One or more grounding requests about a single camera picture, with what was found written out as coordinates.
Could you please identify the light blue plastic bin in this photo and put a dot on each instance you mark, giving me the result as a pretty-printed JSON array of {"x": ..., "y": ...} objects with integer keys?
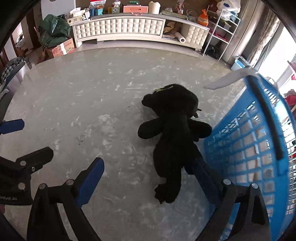
[{"x": 239, "y": 63}]

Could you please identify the white metal shelf rack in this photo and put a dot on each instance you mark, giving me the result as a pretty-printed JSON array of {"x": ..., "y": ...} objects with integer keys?
[{"x": 221, "y": 32}]

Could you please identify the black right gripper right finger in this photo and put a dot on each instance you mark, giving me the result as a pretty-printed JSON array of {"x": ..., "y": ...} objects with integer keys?
[{"x": 251, "y": 221}]

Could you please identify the black plush toy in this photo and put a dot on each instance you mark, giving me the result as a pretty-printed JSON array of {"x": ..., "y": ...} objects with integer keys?
[{"x": 176, "y": 108}]

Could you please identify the orange bag on cabinet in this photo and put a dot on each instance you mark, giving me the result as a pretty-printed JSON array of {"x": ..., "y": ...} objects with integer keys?
[{"x": 203, "y": 18}]

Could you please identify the white jug on cabinet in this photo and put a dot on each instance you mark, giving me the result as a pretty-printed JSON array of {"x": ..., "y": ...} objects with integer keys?
[{"x": 154, "y": 7}]

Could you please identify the blue plastic basket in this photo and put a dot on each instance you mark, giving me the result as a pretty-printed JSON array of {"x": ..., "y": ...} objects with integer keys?
[{"x": 255, "y": 143}]

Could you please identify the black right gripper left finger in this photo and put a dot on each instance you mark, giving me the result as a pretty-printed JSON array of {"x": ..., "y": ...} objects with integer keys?
[{"x": 45, "y": 222}]

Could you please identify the white paper roll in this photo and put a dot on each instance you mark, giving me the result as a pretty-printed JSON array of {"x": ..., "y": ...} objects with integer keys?
[{"x": 180, "y": 38}]

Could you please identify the white tufted TV cabinet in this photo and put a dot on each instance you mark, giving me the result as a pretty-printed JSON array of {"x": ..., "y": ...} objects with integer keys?
[{"x": 145, "y": 27}]

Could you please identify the white paper bag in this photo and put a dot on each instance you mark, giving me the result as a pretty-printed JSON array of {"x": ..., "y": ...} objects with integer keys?
[{"x": 12, "y": 69}]

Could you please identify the green plastic bag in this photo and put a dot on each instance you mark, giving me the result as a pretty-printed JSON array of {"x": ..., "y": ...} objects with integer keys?
[{"x": 53, "y": 31}]

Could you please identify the cardboard box with red print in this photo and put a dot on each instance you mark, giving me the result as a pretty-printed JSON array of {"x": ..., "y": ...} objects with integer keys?
[{"x": 64, "y": 48}]

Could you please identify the white fluffy ribbed mat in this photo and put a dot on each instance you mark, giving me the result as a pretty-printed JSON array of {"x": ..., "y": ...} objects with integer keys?
[{"x": 231, "y": 78}]

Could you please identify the pink box on cabinet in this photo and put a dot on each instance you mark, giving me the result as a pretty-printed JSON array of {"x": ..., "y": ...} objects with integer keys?
[{"x": 136, "y": 9}]

